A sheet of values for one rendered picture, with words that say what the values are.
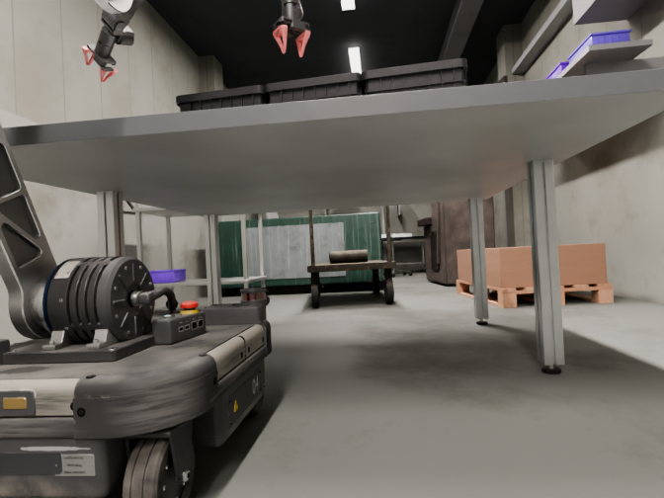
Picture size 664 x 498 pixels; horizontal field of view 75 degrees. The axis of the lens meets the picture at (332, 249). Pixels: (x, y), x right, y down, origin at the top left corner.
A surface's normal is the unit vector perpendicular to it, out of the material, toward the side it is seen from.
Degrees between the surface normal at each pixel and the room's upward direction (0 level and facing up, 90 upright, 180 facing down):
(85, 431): 90
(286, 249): 90
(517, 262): 90
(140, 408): 90
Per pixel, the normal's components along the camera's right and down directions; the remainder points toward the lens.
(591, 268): -0.04, -0.01
